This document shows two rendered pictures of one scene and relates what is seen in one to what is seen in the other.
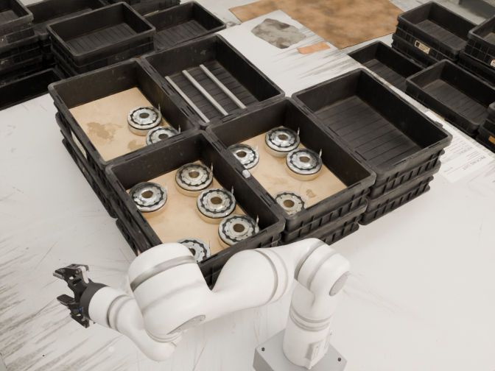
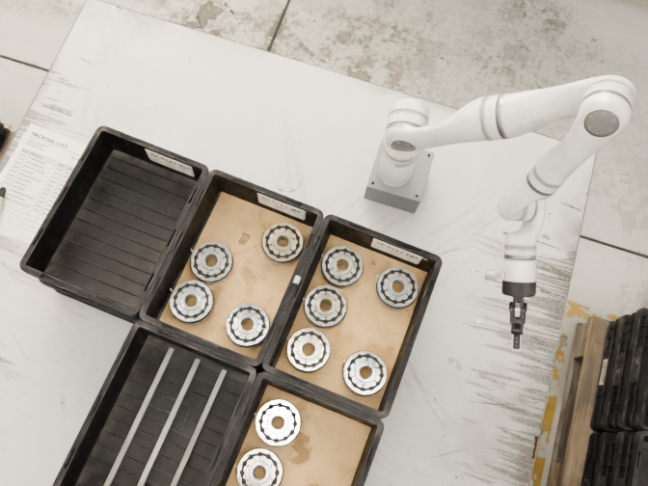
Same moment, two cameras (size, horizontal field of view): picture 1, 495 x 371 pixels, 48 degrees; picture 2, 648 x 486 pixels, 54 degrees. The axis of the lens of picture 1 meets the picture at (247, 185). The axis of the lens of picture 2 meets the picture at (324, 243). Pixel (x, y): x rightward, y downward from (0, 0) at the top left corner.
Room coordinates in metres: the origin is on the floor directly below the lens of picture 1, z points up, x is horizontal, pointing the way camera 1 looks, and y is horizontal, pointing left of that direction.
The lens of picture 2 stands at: (1.20, 0.31, 2.35)
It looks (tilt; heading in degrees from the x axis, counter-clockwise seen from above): 72 degrees down; 231
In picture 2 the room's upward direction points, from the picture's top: 8 degrees clockwise
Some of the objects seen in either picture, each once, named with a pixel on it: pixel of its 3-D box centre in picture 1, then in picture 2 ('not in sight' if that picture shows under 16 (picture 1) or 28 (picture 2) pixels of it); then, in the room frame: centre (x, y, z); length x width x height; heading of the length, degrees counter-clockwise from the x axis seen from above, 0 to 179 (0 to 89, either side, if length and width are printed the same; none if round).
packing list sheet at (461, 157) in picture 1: (437, 143); (37, 183); (1.47, -0.64, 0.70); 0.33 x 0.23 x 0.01; 42
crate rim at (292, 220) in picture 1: (288, 154); (234, 264); (1.12, -0.10, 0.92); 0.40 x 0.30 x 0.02; 38
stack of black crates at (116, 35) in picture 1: (107, 68); not in sight; (2.19, 0.71, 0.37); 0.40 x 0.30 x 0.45; 131
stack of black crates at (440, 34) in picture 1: (434, 52); not in sight; (2.66, -0.95, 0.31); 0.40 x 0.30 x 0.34; 42
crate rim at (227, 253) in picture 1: (192, 196); (354, 312); (0.93, 0.13, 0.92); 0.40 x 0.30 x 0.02; 38
